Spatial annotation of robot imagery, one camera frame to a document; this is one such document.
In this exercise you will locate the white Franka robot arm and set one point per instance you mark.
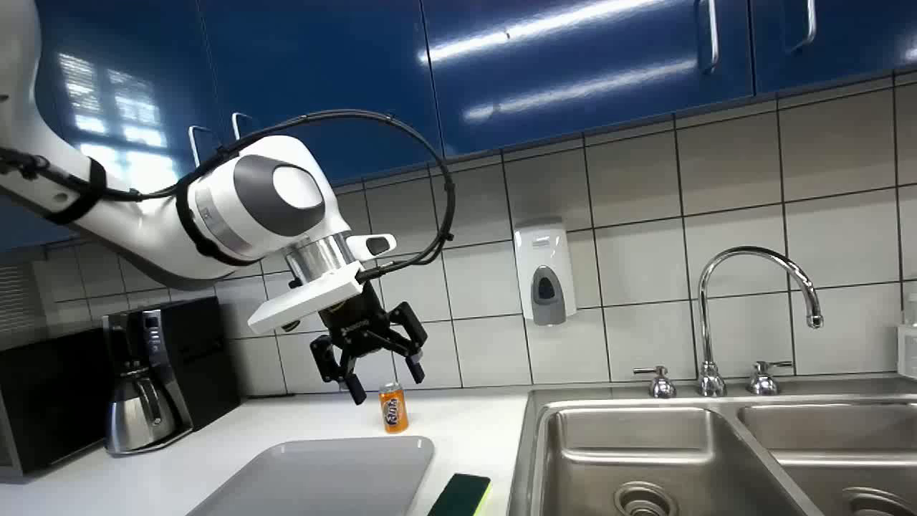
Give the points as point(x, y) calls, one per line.
point(145, 231)

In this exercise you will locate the grey plastic tray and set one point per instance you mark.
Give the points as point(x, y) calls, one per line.
point(324, 477)

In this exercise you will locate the orange Fanta soda can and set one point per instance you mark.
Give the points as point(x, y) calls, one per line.
point(394, 412)

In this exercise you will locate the black microwave oven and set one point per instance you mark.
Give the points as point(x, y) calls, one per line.
point(46, 402)

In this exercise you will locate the metal sink drain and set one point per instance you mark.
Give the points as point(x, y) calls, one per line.
point(645, 501)
point(877, 502)

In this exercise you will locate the blue cabinet door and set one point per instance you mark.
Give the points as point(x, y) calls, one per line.
point(116, 58)
point(848, 38)
point(315, 58)
point(575, 68)

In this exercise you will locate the black coffee maker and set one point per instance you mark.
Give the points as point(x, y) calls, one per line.
point(196, 360)

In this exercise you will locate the chrome gooseneck faucet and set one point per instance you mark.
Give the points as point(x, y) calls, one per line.
point(705, 316)

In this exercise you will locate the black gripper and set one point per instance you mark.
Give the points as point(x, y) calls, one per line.
point(358, 326)

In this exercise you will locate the green sponge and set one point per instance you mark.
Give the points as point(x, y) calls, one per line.
point(458, 495)

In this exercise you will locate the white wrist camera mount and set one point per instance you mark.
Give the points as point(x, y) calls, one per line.
point(301, 306)

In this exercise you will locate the steel coffee carafe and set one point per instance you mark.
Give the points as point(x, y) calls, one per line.
point(139, 412)

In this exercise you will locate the white wall soap dispenser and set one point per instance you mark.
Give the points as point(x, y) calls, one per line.
point(546, 273)

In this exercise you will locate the stainless steel double sink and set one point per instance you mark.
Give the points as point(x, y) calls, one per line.
point(669, 441)

